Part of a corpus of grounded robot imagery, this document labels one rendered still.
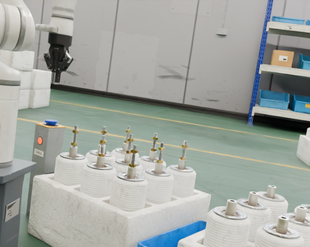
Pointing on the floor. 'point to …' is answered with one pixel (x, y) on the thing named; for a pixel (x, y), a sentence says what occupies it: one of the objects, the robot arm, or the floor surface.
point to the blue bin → (173, 235)
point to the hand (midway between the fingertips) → (55, 78)
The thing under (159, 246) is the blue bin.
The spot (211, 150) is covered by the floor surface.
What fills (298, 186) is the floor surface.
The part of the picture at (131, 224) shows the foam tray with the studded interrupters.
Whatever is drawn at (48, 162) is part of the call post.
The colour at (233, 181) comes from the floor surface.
